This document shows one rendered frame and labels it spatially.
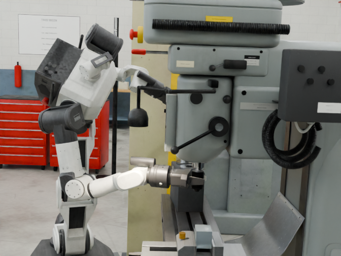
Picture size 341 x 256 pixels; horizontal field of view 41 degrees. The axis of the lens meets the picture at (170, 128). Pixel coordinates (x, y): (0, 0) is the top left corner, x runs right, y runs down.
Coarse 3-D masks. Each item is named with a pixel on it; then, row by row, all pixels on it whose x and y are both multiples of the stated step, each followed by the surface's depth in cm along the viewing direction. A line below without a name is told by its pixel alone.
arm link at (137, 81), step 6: (138, 72) 221; (144, 72) 225; (132, 78) 225; (138, 78) 223; (144, 78) 220; (150, 78) 221; (132, 84) 222; (138, 84) 221; (144, 84) 223; (150, 84) 223; (132, 90) 225; (144, 90) 227
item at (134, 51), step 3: (132, 51) 171; (135, 51) 171; (138, 51) 171; (141, 51) 171; (144, 51) 171; (147, 51) 172; (150, 51) 172; (153, 51) 172; (156, 51) 172; (159, 51) 172; (162, 51) 172; (165, 51) 172; (141, 54) 172; (144, 54) 172
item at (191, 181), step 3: (189, 177) 168; (192, 177) 168; (195, 177) 168; (189, 180) 168; (192, 180) 168; (195, 180) 168; (198, 180) 168; (201, 180) 167; (189, 183) 169; (192, 183) 168; (195, 183) 168; (198, 183) 168; (201, 183) 168
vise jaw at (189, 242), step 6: (186, 234) 153; (192, 234) 154; (180, 240) 150; (186, 240) 148; (192, 240) 148; (180, 246) 146; (186, 246) 144; (192, 246) 144; (180, 252) 144; (186, 252) 144; (192, 252) 145
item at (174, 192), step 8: (176, 168) 210; (184, 168) 206; (192, 168) 206; (176, 192) 209; (184, 192) 205; (192, 192) 205; (200, 192) 206; (176, 200) 209; (184, 200) 205; (192, 200) 206; (200, 200) 207; (176, 208) 208; (184, 208) 206; (192, 208) 207; (200, 208) 207
